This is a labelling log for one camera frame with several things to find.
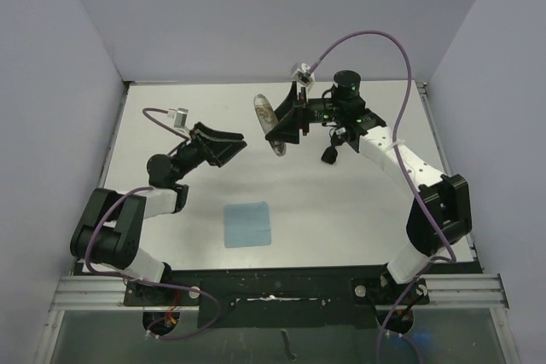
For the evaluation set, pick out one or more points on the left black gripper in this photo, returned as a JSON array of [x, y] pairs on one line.
[[217, 153]]

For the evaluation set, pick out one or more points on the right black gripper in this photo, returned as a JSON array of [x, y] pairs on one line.
[[288, 129]]

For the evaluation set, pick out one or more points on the patterned glasses case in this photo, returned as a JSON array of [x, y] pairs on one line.
[[268, 120]]

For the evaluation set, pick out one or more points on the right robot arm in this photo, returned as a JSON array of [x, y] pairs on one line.
[[440, 214]]

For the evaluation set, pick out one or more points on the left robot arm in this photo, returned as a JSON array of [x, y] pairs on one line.
[[109, 230]]

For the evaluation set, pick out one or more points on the black sunglasses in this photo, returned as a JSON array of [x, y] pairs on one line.
[[330, 155]]

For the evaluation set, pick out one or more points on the blue cleaning cloth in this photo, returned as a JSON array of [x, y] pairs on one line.
[[247, 225]]

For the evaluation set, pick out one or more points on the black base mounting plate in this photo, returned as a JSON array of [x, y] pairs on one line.
[[279, 298]]

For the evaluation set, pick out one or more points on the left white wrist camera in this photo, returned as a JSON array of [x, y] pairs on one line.
[[179, 117]]

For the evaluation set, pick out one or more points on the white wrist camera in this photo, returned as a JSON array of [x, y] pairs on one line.
[[301, 73], [179, 117]]

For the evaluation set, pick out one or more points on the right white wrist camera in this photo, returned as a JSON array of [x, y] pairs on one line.
[[301, 73]]

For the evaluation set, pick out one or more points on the aluminium frame rail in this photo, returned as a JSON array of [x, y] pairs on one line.
[[444, 291]]

